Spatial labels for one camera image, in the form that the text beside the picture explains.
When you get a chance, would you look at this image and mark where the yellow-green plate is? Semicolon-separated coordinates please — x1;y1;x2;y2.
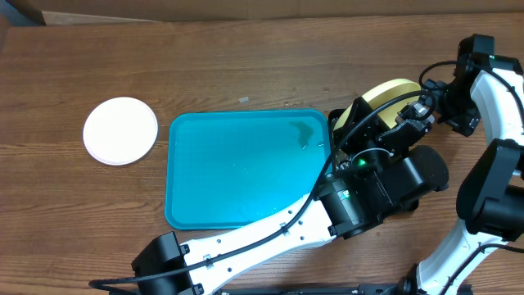
332;79;421;132

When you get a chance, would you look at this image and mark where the white plate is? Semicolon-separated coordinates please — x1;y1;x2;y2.
83;97;159;166

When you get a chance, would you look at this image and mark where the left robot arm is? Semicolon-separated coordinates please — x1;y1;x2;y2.
131;146;449;295

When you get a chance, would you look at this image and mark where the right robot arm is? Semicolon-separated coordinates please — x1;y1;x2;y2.
387;34;523;294

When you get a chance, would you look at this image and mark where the teal plastic tray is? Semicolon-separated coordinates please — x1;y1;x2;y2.
165;109;330;230

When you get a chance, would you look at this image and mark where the black water basin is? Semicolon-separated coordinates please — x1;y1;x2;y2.
327;109;419;212

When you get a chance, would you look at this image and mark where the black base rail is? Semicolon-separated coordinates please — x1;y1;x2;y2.
212;282;474;295

